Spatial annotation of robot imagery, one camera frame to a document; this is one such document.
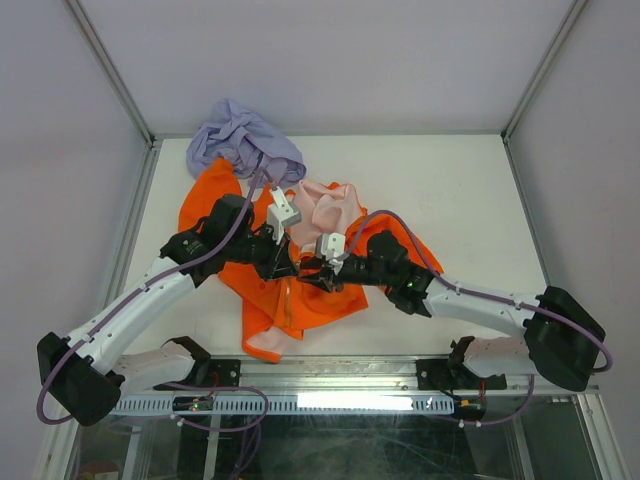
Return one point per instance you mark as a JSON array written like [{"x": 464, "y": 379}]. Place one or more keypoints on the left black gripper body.
[{"x": 263, "y": 252}]

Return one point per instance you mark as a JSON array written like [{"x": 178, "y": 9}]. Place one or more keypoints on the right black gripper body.
[{"x": 355, "y": 271}]

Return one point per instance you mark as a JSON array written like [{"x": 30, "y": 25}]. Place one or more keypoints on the orange jacket with pink lining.
[{"x": 276, "y": 313}]

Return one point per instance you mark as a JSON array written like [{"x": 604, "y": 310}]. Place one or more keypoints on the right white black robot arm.
[{"x": 549, "y": 334}]

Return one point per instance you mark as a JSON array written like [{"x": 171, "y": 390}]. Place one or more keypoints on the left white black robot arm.
[{"x": 88, "y": 371}]

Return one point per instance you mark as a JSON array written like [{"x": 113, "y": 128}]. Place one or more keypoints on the crumpled lavender garment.
[{"x": 240, "y": 136}]

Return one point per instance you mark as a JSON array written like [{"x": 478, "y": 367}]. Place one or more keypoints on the black connector with yellow plug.
[{"x": 469, "y": 409}]

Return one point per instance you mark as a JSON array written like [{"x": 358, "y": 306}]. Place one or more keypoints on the small electronics board with leds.
[{"x": 193, "y": 404}]

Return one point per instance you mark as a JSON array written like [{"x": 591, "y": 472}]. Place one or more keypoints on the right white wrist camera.
[{"x": 332, "y": 247}]

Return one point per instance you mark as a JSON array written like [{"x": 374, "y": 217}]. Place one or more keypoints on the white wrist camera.
[
  {"x": 332, "y": 247},
  {"x": 281, "y": 214}
]

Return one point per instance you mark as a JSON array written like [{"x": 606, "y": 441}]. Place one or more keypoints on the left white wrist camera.
[{"x": 281, "y": 214}]

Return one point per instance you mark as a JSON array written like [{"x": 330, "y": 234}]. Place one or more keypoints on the aluminium mounting rail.
[{"x": 386, "y": 373}]

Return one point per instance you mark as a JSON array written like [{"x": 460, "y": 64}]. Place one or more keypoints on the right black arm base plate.
[{"x": 438, "y": 374}]

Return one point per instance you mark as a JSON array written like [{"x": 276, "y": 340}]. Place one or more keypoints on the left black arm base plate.
[{"x": 220, "y": 372}]

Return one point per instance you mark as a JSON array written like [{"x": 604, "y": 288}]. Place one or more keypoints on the white slotted cable duct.
[{"x": 306, "y": 403}]

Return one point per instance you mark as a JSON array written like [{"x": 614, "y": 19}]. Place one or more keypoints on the left aluminium frame post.
[{"x": 91, "y": 37}]

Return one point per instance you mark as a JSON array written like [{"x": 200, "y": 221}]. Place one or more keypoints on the aluminium frame post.
[
  {"x": 545, "y": 66},
  {"x": 91, "y": 37}
]

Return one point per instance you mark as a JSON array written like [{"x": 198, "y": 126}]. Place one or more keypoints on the right aluminium frame post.
[{"x": 545, "y": 66}]

